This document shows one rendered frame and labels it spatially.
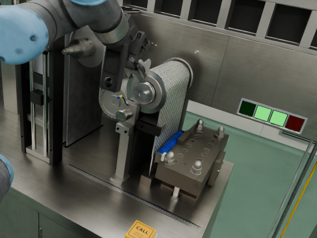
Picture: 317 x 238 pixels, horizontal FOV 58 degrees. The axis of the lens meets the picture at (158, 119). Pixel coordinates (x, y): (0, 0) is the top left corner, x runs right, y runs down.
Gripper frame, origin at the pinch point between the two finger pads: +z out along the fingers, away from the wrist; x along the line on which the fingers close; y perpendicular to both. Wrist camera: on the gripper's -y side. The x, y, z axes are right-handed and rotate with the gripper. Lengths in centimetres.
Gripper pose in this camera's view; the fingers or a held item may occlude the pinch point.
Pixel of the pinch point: (136, 79)
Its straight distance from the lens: 81.2
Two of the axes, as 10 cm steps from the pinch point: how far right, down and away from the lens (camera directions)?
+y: 4.2, -8.8, 2.0
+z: 2.2, 3.2, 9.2
